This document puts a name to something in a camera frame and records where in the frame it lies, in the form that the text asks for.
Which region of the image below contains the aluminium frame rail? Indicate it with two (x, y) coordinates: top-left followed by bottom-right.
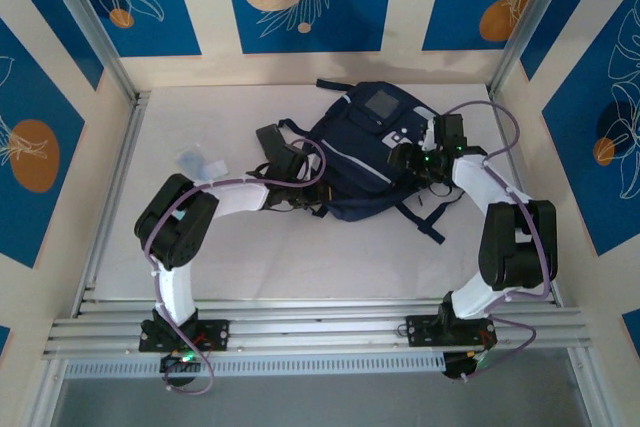
(42, 299), (594, 362)

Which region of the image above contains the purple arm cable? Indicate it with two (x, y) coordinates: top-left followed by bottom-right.
(141, 138), (329, 396)
(447, 99), (555, 383)

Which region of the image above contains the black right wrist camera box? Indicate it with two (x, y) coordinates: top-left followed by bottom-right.
(423, 114), (470, 154)

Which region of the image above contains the aluminium table side rail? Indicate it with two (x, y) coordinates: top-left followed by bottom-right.
(488, 89), (564, 308)
(74, 91), (151, 316)

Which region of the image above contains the aluminium corner post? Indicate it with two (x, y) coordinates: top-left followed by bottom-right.
(488, 0), (575, 99)
(37, 0), (140, 104)

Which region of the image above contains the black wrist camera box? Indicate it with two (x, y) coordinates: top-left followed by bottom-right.
(423, 114), (470, 154)
(272, 143), (321, 181)

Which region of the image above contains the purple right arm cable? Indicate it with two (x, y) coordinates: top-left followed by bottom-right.
(447, 99), (555, 383)

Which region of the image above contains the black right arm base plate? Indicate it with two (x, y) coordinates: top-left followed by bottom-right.
(405, 314), (499, 348)

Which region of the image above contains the grey slotted cable duct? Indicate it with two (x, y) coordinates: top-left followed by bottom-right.
(64, 352), (446, 379)

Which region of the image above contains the navy blue backpack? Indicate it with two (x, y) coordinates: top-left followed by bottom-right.
(252, 77), (489, 247)

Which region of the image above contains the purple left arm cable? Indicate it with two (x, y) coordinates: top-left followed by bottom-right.
(141, 138), (329, 396)

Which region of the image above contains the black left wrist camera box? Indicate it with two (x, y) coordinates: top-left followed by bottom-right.
(272, 143), (321, 181)

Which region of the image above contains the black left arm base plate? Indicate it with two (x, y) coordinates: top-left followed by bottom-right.
(138, 317), (231, 352)

